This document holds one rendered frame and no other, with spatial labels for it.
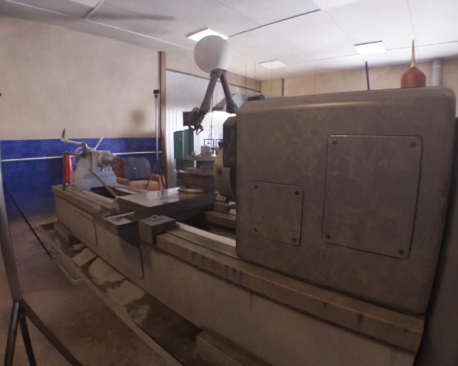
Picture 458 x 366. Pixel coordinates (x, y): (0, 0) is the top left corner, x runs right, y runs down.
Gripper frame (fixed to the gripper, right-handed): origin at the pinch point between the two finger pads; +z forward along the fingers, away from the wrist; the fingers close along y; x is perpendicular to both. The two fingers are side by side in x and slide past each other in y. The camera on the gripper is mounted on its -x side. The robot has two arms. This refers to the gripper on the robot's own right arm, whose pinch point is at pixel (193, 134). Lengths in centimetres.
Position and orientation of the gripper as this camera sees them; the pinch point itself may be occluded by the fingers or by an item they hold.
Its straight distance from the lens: 220.7
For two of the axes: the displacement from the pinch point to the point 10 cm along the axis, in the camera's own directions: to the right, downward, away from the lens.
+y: 7.1, 1.1, -6.9
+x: 6.1, 4.0, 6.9
